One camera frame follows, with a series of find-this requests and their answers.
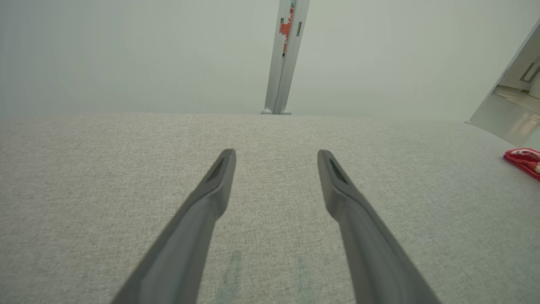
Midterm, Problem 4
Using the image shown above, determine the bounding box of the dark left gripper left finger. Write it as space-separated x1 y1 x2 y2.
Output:
111 149 237 304

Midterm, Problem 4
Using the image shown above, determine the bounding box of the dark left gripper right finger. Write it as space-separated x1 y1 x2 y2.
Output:
317 149 441 304

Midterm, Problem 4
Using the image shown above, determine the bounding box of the red basketball jersey white trim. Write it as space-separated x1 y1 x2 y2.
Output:
503 148 540 181

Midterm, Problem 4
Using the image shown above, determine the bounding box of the grey fabric sofa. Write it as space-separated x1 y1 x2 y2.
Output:
0 112 540 304

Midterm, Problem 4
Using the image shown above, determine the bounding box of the grey partition post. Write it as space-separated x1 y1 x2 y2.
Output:
261 0 311 115

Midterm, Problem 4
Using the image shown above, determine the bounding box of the orange sticker on post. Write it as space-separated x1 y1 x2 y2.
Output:
279 6 294 56

